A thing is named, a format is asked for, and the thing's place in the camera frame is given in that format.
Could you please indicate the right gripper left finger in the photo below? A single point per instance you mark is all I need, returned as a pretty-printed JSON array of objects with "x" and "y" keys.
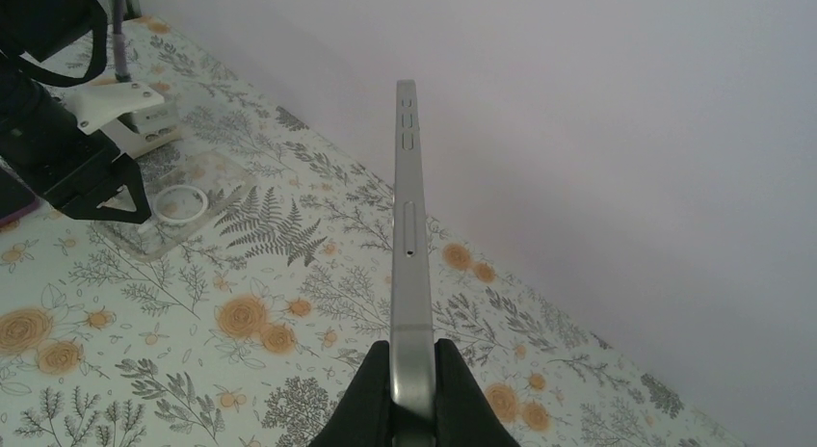
[{"x": 362, "y": 417}]

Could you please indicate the clear phone case with ring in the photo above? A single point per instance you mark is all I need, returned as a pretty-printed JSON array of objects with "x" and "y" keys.
[{"x": 181, "y": 202}]

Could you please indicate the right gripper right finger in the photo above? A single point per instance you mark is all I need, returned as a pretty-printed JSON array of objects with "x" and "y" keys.
[{"x": 463, "y": 416}]

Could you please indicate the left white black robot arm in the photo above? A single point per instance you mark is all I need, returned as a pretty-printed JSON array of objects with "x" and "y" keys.
[{"x": 46, "y": 151}]

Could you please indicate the floral patterned table mat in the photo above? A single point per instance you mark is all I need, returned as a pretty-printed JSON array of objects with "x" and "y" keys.
[{"x": 247, "y": 332}]

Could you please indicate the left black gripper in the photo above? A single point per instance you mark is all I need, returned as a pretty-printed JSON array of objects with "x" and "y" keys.
[{"x": 88, "y": 173}]

